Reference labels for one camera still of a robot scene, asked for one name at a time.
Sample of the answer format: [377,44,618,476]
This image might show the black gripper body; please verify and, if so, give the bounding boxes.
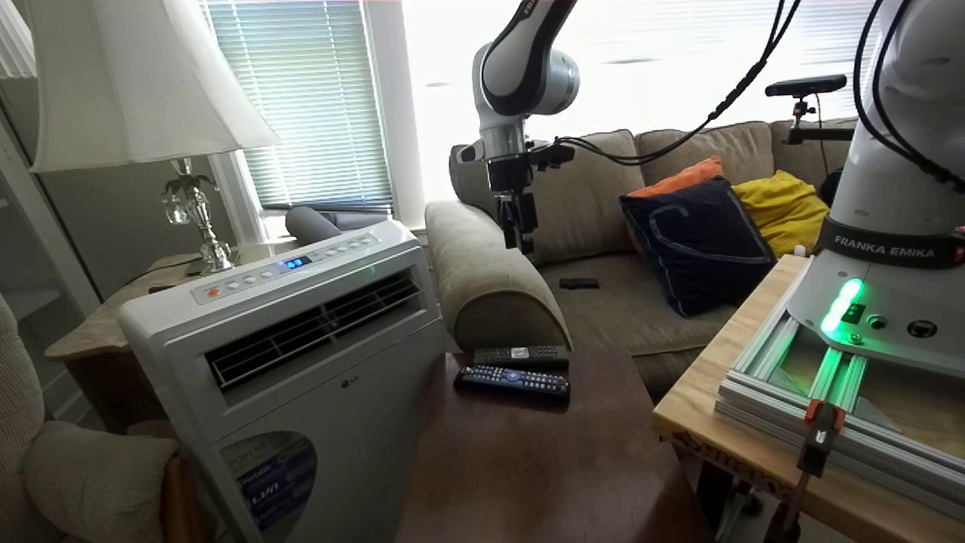
[488,154,540,221]

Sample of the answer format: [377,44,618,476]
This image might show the black remote with grey pad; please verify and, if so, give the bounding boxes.
[468,343,572,368]

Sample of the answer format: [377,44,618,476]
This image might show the beige couch back cushion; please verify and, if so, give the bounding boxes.
[528,128,650,270]
[633,120,779,191]
[768,115,860,191]

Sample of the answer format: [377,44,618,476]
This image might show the beige fabric couch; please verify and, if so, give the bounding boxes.
[422,119,858,397]

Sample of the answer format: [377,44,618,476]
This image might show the black remote with many buttons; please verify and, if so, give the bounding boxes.
[454,361,572,411]

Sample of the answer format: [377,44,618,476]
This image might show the orange throw pillow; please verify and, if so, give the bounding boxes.
[629,154,729,201]

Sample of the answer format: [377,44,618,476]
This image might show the white window blinds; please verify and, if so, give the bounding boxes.
[195,0,397,212]

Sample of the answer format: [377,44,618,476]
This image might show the dark wooden side table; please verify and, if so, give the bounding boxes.
[391,343,710,543]

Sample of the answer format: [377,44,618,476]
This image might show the light wooden robot table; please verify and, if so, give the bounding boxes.
[650,250,965,543]

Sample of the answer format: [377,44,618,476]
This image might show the yellow blanket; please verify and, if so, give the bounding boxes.
[729,165,834,258]

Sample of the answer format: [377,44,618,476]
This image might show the white portable air conditioner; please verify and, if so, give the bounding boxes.
[114,218,454,543]

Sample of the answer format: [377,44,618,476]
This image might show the table lamp with white shade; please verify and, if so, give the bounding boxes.
[13,0,283,277]

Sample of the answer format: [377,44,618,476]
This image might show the wooden end table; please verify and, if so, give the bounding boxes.
[42,247,267,438]

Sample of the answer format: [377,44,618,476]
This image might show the white shelf unit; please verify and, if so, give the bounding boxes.
[0,101,107,428]

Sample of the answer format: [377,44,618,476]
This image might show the beige armchair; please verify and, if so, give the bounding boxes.
[0,289,186,543]

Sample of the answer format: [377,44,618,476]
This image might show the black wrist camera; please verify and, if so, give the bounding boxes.
[525,139,578,173]

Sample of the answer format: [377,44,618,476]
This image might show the grey exhaust hose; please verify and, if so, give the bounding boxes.
[283,201,348,247]

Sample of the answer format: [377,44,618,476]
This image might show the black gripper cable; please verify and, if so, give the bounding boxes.
[554,0,808,168]

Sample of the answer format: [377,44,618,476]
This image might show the aluminium base frame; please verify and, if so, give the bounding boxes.
[712,298,965,506]

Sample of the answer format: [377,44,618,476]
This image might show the black base cable bundle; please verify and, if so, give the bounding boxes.
[851,0,965,196]

